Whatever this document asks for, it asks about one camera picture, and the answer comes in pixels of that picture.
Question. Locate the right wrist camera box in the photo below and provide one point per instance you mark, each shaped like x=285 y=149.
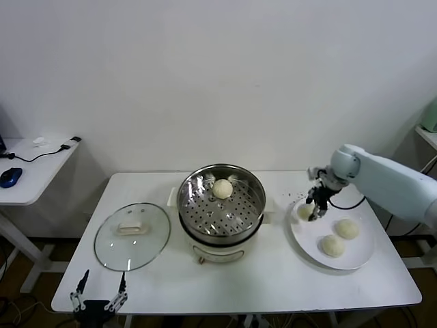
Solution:
x=315 y=172

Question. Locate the pale green appliance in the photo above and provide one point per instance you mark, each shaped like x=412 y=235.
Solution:
x=431 y=118

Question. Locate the blue computer mouse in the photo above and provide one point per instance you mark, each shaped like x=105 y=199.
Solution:
x=11 y=177

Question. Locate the perforated steel steamer basket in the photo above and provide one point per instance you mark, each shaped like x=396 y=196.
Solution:
x=222 y=218

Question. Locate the scattered black crumbs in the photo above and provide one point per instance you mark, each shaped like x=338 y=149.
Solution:
x=292 y=195

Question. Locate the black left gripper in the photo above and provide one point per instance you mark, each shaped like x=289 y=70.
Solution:
x=95 y=311

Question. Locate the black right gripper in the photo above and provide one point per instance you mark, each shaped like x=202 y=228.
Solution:
x=321 y=198

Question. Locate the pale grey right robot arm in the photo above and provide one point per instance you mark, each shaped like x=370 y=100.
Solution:
x=382 y=184

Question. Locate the dark monitor edge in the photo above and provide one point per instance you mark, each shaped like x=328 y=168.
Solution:
x=2 y=136

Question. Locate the white shelf table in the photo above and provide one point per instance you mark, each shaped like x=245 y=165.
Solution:
x=428 y=136

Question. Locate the round glass pot lid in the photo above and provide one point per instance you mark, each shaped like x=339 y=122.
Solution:
x=131 y=228

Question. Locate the white electric cooking pot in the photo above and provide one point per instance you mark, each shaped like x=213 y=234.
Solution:
x=218 y=254

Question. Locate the white steamed baozi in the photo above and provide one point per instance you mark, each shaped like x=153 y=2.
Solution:
x=222 y=188
x=332 y=246
x=347 y=229
x=303 y=212

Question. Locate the small white plastic object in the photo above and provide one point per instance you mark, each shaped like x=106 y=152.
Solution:
x=40 y=141

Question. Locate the white side desk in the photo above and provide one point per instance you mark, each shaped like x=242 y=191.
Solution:
x=34 y=184

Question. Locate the white round plate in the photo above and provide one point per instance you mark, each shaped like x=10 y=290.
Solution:
x=307 y=239

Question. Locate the black and white adapter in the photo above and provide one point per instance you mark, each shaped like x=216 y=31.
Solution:
x=71 y=142

